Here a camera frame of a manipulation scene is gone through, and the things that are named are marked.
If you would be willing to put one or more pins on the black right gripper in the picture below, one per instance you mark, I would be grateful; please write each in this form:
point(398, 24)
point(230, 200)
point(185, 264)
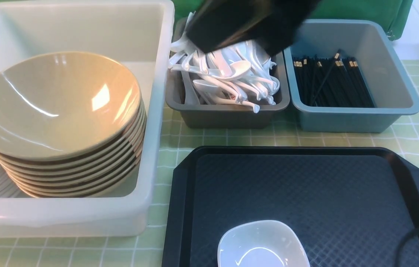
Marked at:
point(272, 24)

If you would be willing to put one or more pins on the tan noodle bowl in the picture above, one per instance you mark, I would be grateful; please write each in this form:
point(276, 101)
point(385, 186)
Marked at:
point(63, 104)

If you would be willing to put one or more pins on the white square dish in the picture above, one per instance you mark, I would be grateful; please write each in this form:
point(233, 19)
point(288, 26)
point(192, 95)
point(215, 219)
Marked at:
point(262, 243)

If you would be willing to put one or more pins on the pile of white spoons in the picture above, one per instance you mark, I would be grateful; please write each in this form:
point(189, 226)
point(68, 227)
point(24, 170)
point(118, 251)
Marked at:
point(235, 75)

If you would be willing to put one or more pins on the green backdrop cloth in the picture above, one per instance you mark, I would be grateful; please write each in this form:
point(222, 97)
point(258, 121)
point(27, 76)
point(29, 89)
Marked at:
point(391, 15)

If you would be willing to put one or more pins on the pile of black chopsticks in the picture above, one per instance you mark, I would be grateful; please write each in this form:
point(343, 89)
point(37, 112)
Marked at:
point(332, 82)

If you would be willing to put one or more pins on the stack of tan bowls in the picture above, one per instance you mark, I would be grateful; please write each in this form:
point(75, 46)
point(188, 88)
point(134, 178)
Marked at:
point(88, 175)

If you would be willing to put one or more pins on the green checkered tablecloth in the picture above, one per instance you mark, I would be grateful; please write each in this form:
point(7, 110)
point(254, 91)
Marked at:
point(177, 140)

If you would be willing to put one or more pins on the blue plastic chopstick bin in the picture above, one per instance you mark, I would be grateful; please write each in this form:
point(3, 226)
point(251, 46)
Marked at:
point(388, 82)

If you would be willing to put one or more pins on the black serving tray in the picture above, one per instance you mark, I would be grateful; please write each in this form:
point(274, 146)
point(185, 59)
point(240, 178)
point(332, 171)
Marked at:
point(349, 207)

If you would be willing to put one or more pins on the white plastic dish tub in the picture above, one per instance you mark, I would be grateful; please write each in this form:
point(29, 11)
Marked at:
point(134, 32)

